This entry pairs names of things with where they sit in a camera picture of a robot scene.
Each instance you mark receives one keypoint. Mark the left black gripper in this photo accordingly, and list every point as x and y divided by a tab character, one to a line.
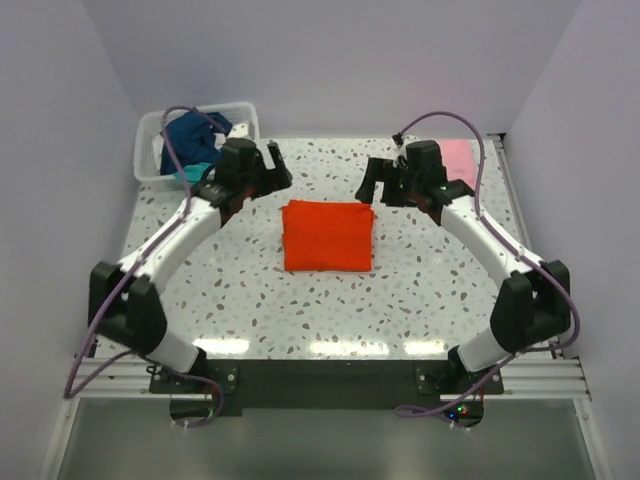
275	179

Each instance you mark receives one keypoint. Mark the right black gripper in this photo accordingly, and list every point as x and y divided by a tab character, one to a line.
381	170

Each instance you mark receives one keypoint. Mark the orange t shirt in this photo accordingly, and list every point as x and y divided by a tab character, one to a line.
327	236

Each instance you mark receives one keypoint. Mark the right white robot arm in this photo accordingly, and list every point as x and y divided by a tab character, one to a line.
532	304

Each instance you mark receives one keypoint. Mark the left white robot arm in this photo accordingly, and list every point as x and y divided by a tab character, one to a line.
124	297

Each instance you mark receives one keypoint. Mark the folded pink t shirt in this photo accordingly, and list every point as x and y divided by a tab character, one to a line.
458	159

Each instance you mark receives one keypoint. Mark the teal t shirt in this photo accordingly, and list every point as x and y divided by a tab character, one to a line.
195	173

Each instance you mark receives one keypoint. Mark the navy blue t shirt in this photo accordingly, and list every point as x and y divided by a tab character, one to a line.
192	137

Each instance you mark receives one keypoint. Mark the white plastic laundry basket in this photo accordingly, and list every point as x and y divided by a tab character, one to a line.
149	127

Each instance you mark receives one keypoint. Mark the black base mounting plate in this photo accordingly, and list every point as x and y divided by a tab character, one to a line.
408	388

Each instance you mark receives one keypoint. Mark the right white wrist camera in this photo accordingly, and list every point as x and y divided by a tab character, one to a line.
406	155

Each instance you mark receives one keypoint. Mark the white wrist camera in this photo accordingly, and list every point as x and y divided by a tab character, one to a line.
242	130
406	155

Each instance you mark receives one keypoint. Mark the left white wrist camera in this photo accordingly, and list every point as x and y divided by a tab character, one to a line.
242	130

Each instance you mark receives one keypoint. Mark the aluminium frame rail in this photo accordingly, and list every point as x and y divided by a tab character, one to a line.
233	298

